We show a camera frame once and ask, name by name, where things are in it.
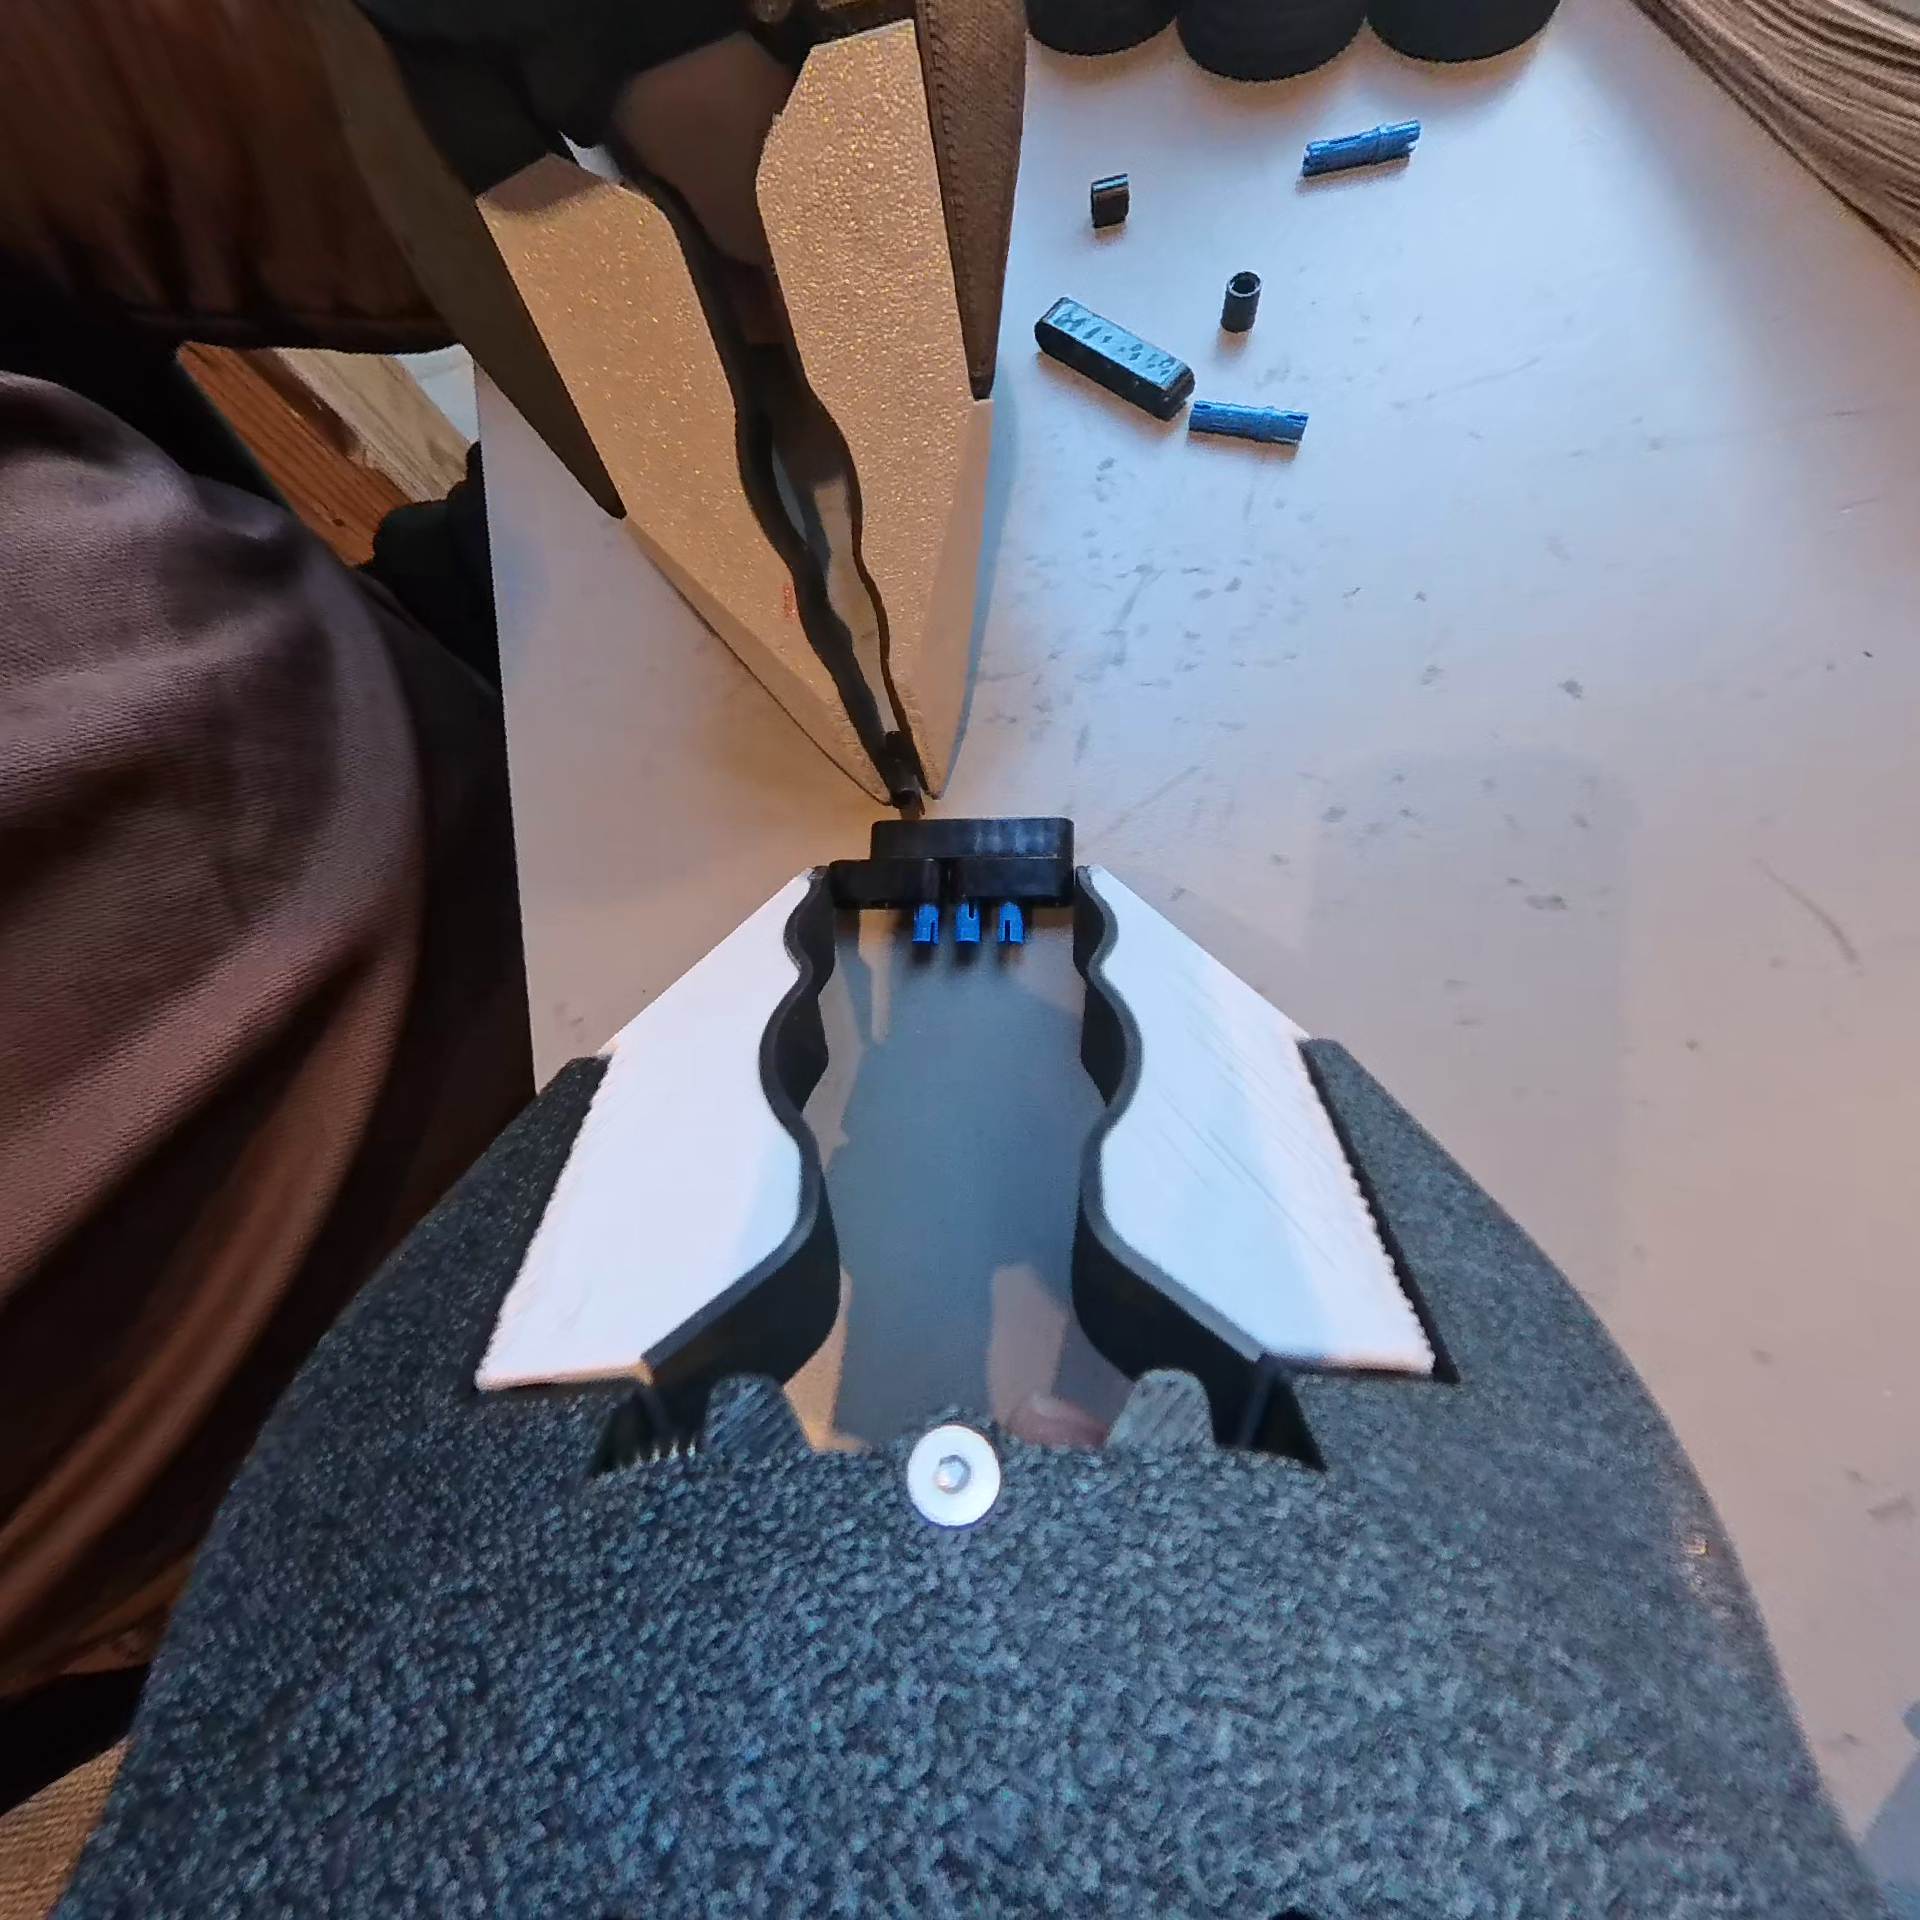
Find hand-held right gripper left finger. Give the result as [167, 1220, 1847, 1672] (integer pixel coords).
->
[473, 866, 846, 1399]

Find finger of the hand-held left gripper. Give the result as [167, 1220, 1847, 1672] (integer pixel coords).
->
[753, 15, 1004, 796]
[477, 145, 906, 799]

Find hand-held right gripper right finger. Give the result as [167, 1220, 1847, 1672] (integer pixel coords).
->
[1071, 862, 1443, 1403]

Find long black brick beam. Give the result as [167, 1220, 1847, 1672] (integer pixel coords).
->
[873, 813, 1080, 870]

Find white desk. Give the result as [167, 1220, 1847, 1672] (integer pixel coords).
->
[471, 0, 1920, 1845]

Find black brick beam with holes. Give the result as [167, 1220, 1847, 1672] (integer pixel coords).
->
[1033, 293, 1200, 426]

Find person's black trousers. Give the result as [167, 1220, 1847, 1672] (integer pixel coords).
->
[371, 445, 506, 680]

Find black toy tire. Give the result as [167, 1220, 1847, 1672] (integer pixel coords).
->
[1021, 0, 1183, 56]
[1173, 0, 1370, 82]
[1361, 0, 1556, 69]

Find person's brown sweater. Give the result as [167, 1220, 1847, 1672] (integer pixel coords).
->
[0, 352, 536, 1687]

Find open instruction booklet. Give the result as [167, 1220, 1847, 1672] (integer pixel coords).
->
[1624, 0, 1920, 273]

